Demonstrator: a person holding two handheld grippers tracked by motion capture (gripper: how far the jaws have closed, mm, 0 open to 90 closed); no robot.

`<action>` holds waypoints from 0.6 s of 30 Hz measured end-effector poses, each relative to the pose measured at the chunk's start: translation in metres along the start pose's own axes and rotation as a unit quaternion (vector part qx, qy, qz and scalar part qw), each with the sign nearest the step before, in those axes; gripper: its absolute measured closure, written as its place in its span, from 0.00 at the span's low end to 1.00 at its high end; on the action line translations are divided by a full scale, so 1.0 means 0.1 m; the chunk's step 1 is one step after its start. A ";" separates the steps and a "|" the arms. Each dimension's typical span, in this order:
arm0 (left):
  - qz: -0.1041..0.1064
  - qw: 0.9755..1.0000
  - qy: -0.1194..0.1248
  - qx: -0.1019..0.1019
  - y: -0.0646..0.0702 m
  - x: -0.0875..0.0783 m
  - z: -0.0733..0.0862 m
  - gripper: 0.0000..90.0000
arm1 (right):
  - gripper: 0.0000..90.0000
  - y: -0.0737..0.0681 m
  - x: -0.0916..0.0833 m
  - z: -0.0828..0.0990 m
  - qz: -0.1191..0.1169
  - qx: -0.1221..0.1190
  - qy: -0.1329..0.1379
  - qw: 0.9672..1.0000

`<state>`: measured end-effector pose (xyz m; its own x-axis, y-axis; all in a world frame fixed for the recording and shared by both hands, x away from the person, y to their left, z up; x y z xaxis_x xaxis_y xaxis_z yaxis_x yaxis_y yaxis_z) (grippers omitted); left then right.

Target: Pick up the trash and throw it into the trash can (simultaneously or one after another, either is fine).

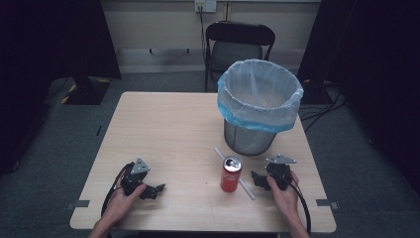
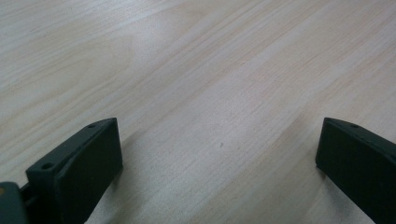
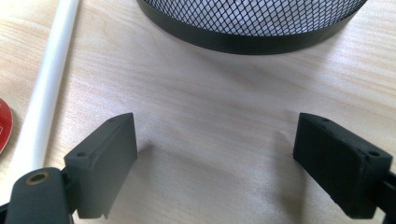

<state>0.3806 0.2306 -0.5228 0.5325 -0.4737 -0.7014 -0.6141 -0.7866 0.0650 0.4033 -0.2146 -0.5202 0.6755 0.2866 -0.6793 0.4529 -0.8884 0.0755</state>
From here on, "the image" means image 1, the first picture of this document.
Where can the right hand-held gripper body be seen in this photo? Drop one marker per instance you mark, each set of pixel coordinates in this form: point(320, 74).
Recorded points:
point(280, 173)

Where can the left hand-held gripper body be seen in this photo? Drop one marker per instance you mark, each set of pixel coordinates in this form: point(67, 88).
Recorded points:
point(135, 177)

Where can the white straw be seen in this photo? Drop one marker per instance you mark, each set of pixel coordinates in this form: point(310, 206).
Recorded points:
point(248, 190)

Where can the red soda can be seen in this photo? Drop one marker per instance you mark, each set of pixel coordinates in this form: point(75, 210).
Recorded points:
point(230, 180)

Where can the black mesh trash bin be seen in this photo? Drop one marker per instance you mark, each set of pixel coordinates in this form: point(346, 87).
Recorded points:
point(247, 140)

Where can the translucent blue bin liner bag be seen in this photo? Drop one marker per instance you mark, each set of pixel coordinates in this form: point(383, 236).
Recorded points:
point(257, 112)

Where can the person's right hand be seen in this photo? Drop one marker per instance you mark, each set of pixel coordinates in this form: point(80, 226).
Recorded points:
point(287, 200)

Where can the person's left hand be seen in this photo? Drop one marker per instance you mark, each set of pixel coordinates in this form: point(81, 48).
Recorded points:
point(119, 205)

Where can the grey tape strip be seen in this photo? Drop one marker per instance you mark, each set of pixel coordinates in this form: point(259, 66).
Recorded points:
point(325, 203)
point(79, 204)

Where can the black tape strip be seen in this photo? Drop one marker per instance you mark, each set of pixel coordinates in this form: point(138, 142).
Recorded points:
point(98, 130)

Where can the black stand base yellow stripes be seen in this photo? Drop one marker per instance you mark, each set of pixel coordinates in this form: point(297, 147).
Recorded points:
point(87, 94)

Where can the black folding chair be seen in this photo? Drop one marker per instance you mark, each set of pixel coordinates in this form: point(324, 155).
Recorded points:
point(237, 33)

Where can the dark curtain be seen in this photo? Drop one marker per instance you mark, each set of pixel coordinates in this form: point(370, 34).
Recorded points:
point(373, 49)
point(49, 39)

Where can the white wall socket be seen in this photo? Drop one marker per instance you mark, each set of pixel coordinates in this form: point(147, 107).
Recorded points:
point(209, 5)

